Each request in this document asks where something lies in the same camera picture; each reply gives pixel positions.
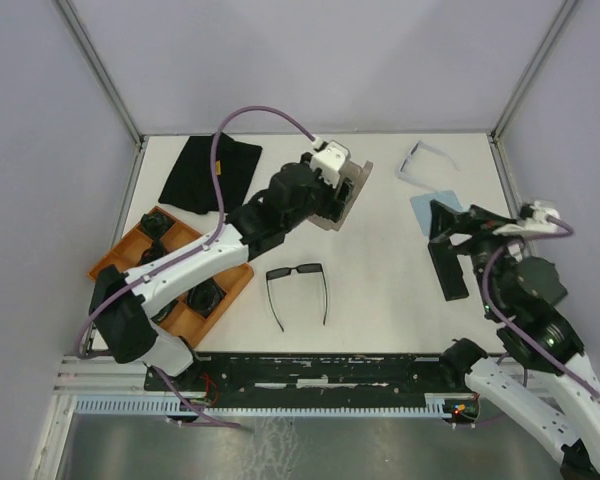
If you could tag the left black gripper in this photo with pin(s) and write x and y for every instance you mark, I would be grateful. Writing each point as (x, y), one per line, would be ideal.
(333, 207)

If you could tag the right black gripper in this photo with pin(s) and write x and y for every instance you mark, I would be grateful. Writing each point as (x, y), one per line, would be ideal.
(477, 221)

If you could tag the blue cleaning cloth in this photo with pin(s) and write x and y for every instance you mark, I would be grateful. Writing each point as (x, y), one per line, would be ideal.
(425, 207)

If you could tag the grey glasses case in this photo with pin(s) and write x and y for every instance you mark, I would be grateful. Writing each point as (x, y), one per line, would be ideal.
(352, 180)

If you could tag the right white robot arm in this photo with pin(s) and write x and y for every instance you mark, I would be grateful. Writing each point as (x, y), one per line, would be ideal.
(521, 295)

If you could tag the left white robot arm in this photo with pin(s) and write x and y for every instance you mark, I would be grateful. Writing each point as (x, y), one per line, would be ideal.
(123, 304)

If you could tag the lavender sunglasses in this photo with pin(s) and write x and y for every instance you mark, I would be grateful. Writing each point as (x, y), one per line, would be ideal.
(427, 167)

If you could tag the black rectangular case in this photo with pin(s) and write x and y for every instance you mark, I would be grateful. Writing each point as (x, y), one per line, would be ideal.
(450, 276)

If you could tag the black folded cloth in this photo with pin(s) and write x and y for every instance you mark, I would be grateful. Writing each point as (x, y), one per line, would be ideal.
(189, 185)

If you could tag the black round item in tray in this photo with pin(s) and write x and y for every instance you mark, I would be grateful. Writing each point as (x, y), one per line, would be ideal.
(205, 297)

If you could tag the black item in tray rear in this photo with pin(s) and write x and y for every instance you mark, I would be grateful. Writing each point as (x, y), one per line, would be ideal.
(155, 224)

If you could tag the black item in tray middle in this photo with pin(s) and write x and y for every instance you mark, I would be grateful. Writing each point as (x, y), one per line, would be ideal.
(154, 252)

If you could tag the orange divided tray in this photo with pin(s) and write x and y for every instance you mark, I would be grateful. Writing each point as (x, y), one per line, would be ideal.
(180, 300)

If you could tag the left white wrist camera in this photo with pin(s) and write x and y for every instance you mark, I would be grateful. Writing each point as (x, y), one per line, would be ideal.
(329, 158)

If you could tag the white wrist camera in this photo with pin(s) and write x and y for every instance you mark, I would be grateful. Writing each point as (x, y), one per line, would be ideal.
(329, 158)
(536, 217)

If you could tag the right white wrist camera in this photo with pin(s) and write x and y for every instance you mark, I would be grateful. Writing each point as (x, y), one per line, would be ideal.
(536, 217)

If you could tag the right aluminium frame post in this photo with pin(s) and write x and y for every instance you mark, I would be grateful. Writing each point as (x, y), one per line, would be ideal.
(532, 70)

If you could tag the aluminium frame post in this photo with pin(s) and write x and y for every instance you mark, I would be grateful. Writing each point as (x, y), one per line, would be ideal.
(532, 70)
(77, 29)

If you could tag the white slotted cable duct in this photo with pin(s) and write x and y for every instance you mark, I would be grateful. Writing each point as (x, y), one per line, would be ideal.
(319, 403)

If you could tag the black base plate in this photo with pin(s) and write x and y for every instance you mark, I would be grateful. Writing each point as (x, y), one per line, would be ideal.
(229, 374)

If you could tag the left aluminium frame post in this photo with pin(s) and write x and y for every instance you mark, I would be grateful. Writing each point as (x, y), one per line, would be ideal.
(77, 29)

